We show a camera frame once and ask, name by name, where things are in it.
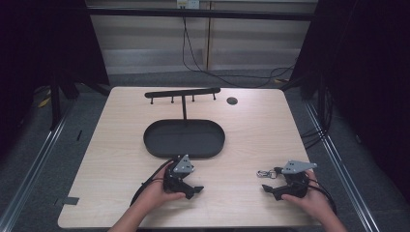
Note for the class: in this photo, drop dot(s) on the black key rack with tray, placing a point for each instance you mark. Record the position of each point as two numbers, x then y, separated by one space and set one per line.
183 138

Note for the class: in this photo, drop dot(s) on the grey tape strip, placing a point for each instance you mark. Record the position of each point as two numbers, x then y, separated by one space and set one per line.
69 201

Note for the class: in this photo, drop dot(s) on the yellow floor marker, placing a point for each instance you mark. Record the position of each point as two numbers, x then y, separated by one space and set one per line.
44 101

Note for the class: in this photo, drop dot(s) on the black metal stand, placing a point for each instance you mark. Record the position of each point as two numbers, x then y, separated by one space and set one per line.
55 106

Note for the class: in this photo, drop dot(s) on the white wall socket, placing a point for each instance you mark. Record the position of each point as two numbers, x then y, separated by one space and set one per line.
188 4

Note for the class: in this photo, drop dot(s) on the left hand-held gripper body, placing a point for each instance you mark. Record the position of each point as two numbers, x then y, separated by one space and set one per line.
175 180

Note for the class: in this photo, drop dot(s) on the round black table grommet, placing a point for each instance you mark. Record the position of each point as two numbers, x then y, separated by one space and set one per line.
232 101

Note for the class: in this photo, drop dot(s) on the small black floor strip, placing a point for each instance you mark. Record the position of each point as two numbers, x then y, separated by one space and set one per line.
79 135

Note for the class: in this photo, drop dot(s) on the black horizontal bar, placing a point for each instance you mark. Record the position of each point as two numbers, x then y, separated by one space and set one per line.
199 14

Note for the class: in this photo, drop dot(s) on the metal floor rail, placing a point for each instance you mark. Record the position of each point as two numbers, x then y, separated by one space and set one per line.
35 170
345 174

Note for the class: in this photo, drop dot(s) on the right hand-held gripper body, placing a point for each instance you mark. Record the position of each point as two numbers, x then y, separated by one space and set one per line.
296 187

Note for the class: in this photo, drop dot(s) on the person's right hand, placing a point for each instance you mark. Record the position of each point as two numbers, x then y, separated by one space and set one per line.
312 201

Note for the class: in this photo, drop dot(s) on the dark curtain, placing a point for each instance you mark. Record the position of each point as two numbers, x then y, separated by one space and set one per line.
370 80
45 48

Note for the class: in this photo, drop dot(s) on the person's left hand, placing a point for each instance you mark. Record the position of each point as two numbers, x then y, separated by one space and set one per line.
154 193

